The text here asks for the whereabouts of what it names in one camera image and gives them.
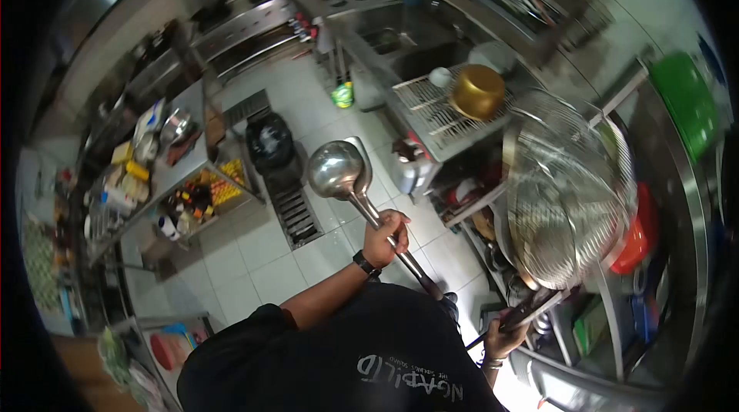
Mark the person's left hand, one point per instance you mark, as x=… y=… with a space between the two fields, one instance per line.
x=378 y=241

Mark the person's right hand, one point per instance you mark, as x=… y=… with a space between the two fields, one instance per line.
x=501 y=338

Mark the person's left fingers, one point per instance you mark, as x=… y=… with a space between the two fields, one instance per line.
x=402 y=238

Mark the person's right fingers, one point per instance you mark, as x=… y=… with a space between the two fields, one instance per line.
x=512 y=321

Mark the person's left thumb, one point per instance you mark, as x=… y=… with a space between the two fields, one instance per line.
x=395 y=216

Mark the steel wok spatula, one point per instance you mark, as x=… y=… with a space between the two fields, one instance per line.
x=363 y=158

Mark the steel ladle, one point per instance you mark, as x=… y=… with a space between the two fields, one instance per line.
x=333 y=169

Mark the black wrist band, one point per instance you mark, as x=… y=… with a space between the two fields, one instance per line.
x=366 y=264

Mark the white plastic jerry can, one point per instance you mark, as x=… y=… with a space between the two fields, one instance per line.
x=411 y=172

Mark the person's legs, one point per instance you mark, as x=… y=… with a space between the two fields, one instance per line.
x=452 y=305

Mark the steel storage rack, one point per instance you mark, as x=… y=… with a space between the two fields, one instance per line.
x=606 y=319

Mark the metal floor drain grate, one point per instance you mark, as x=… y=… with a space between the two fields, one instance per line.
x=294 y=213

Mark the person's body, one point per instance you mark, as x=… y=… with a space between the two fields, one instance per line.
x=346 y=354

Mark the green yellow bottle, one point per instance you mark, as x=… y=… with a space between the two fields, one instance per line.
x=343 y=94

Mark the small white bowl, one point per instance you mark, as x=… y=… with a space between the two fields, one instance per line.
x=440 y=77

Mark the red plastic basin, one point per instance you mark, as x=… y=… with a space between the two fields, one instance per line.
x=635 y=238

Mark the black trash bin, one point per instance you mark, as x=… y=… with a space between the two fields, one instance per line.
x=268 y=140

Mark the gold metal pot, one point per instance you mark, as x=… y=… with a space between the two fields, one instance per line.
x=478 y=91

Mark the steel sink counter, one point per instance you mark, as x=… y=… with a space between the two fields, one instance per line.
x=398 y=36

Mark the steel prep table with goods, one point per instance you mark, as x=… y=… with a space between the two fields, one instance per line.
x=173 y=175

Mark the steel stove with woks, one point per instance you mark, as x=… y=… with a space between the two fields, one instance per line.
x=254 y=25

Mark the steel table with red board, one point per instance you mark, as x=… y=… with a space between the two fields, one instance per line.
x=167 y=354

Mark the green plastic basin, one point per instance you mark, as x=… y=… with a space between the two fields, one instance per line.
x=687 y=106

